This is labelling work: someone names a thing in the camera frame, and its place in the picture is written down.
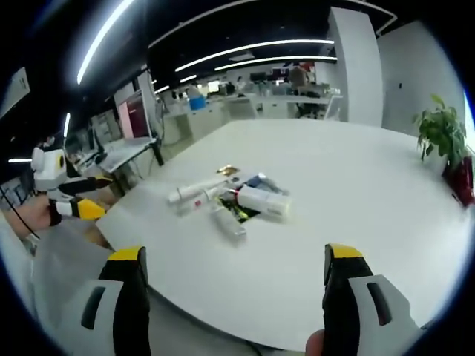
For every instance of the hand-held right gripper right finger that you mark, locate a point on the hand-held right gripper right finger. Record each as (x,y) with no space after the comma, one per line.
(356,311)

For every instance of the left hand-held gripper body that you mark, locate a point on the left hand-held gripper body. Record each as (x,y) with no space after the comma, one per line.
(46,165)

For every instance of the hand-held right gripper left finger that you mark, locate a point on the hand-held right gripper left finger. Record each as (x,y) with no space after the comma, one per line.
(126,319)

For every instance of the long white skincare tube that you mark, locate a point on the long white skincare tube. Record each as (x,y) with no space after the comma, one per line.
(193,191)

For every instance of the white skincare bottle red label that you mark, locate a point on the white skincare bottle red label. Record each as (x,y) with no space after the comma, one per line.
(198,203)

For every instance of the clear tube front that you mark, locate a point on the clear tube front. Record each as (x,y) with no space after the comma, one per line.
(230,226)

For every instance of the large white skincare bottle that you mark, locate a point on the large white skincare bottle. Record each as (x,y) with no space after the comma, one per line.
(265,204)

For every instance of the gold skincare packet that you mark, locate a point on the gold skincare packet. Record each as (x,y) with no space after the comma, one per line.
(228,170)

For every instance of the dark skincare packet yellow print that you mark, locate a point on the dark skincare packet yellow print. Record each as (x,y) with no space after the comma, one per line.
(237,210)

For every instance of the blue grey skincare tube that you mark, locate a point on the blue grey skincare tube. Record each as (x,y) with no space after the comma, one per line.
(265,182)

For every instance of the person's right hand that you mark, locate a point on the person's right hand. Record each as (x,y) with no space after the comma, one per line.
(315,345)

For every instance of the person's left hand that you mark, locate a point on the person's left hand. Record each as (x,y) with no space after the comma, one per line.
(26,219)

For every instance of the white office desk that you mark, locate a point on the white office desk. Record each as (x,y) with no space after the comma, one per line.
(126,152)

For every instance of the pink red board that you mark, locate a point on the pink red board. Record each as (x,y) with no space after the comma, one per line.
(133,116)

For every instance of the person's white clothing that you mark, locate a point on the person's white clothing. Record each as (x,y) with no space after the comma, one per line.
(41,289)

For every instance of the blue bin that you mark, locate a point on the blue bin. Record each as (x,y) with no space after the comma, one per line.
(197,102)

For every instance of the long ceiling light strip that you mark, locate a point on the long ceiling light strip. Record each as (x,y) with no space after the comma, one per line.
(256,63)
(241,47)
(105,37)

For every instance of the red plant pot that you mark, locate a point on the red plant pot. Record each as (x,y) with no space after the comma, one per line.
(462,180)

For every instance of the green potted plant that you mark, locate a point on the green potted plant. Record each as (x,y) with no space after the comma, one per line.
(441,128)

